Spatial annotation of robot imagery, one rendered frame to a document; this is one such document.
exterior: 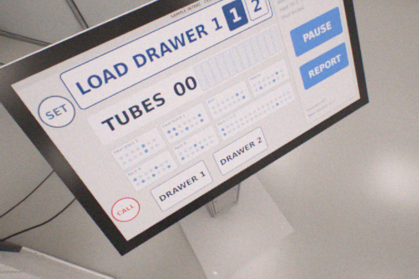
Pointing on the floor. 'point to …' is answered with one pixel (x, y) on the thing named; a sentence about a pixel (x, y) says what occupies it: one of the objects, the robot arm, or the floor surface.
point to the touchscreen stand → (234, 228)
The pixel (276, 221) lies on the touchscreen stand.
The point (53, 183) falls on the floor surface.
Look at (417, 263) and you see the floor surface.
